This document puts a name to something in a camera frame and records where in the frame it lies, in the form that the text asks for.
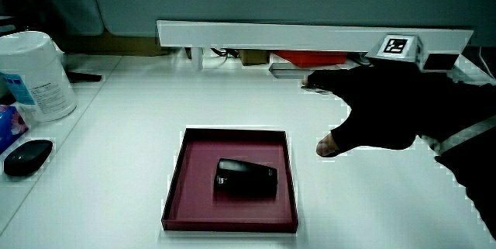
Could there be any person's right hand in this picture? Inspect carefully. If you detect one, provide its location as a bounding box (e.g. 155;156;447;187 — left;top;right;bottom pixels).
301;34;496;158

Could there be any black stapper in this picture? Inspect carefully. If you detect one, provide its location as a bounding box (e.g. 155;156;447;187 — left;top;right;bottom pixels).
213;157;279;199

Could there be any maroon square plate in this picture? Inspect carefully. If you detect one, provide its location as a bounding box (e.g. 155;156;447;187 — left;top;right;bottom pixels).
160;127;300;233

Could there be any red flat box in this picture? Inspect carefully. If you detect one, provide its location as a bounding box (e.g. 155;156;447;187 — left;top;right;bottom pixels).
270;50;349;68

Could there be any white desk shelf riser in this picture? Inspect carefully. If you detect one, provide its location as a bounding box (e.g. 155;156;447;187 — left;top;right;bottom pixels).
156;19;474;72

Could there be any small brown cardboard box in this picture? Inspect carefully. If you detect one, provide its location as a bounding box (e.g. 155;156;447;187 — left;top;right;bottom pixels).
238;49;270;67

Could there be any large brown cardboard panel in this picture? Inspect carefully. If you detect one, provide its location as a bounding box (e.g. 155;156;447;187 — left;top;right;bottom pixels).
61;31;171;57

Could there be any flat black object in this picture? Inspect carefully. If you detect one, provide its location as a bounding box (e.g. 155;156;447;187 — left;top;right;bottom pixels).
64;71;103;84

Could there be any white wipes canister blue label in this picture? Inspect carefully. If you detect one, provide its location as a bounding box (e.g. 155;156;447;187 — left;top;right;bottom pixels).
0;30;78;123

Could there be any black computer mouse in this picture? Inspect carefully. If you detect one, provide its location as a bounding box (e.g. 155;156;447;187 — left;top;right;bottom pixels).
2;139;54;178

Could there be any colourful floral tissue packet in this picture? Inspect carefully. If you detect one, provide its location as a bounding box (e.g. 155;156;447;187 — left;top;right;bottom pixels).
0;104;29;154

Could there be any white cable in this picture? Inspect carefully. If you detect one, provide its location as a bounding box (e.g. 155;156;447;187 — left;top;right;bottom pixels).
477;46;496;80

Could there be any black cable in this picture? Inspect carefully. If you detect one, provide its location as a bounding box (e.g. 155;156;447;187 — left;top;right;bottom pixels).
211;47;240;59

